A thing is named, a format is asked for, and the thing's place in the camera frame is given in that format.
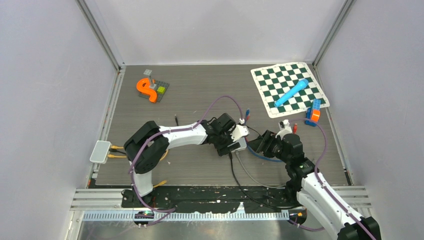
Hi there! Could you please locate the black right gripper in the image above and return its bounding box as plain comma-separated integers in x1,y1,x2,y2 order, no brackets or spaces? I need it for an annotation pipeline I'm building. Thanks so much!
246,130,291,164

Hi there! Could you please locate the white network switch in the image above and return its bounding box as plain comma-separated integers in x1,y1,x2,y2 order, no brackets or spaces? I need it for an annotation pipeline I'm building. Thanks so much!
232,137,247,153

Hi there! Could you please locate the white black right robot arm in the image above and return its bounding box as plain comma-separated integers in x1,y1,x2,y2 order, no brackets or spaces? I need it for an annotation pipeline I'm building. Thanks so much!
247,130,382,240

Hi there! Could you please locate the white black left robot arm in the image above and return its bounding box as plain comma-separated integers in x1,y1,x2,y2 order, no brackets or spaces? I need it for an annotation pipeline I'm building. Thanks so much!
123,113,249,207

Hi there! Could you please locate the green white chessboard mat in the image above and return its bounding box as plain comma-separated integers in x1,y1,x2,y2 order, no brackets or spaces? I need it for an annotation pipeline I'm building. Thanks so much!
250,62,330,119

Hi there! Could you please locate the light blue toy microphone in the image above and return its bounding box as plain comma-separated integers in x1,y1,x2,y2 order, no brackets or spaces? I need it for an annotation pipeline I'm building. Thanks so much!
273,78,309,108

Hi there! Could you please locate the grey lego baseplate with bricks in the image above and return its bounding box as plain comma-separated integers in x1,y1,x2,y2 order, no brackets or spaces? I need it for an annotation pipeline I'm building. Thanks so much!
136,77,170,103

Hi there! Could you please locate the orange S-shaped toy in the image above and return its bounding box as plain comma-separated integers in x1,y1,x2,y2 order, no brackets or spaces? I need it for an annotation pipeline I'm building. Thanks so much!
136,78,158,103

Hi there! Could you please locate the small grey lego tile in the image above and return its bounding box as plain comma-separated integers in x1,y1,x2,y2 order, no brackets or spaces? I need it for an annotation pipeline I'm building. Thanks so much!
143,69,152,76

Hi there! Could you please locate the black ethernet cable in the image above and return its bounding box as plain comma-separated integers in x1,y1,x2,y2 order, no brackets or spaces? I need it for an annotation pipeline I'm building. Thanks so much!
228,152,299,213

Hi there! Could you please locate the grey ethernet cable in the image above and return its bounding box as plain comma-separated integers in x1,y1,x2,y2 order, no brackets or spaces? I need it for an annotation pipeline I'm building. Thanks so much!
235,151,289,190

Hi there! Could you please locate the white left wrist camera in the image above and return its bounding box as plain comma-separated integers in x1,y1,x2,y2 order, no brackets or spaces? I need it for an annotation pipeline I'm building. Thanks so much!
230,124,250,142

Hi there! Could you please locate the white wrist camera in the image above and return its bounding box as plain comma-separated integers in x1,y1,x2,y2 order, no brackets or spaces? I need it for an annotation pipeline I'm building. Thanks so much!
230,124,250,142
276,119,293,139

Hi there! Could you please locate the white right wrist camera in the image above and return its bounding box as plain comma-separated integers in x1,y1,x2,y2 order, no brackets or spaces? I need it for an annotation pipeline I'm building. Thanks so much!
276,119,293,139

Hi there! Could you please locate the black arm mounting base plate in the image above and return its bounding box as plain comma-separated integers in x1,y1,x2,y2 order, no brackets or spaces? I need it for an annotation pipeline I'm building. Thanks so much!
121,185,300,214

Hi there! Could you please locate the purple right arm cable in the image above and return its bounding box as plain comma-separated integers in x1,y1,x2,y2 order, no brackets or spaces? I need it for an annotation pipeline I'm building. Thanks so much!
286,118,379,240

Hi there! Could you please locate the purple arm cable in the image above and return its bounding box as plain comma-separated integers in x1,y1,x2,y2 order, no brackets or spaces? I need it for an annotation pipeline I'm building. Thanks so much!
128,95,245,227
286,118,379,240

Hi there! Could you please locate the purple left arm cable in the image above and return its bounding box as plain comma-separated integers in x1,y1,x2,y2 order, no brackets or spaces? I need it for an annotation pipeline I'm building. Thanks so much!
128,95,245,227

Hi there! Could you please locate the yellow ethernet cable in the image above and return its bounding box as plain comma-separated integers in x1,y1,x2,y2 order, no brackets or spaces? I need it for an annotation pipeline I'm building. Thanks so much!
107,144,170,189

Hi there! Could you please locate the white switch at table edge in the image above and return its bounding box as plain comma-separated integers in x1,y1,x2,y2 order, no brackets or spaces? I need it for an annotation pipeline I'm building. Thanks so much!
89,140,112,164

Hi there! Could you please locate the aluminium frame rail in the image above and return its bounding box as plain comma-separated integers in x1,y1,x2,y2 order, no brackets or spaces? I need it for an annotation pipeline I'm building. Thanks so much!
69,185,373,212

